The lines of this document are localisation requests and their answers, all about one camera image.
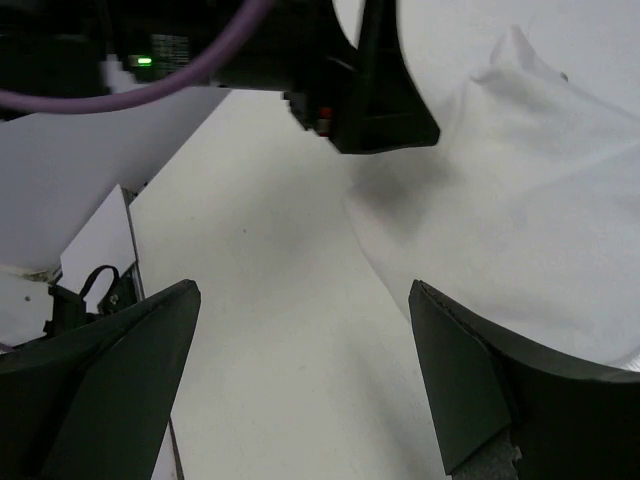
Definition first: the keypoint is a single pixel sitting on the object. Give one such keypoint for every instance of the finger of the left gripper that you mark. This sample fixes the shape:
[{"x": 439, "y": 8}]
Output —
[{"x": 382, "y": 109}]

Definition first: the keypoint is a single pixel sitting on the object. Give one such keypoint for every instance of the white green-sleeved printed t-shirt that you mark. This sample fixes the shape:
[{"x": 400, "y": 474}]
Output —
[{"x": 526, "y": 212}]

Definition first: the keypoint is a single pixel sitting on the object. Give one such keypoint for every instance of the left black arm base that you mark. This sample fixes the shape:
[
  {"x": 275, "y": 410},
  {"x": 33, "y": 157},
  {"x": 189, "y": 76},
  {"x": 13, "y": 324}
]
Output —
[{"x": 106, "y": 291}]

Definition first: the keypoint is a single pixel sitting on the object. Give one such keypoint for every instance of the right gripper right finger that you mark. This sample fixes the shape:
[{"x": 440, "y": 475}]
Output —
[{"x": 506, "y": 407}]

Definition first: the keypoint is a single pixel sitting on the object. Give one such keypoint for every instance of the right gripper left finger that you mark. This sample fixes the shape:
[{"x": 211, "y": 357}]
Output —
[{"x": 94, "y": 402}]

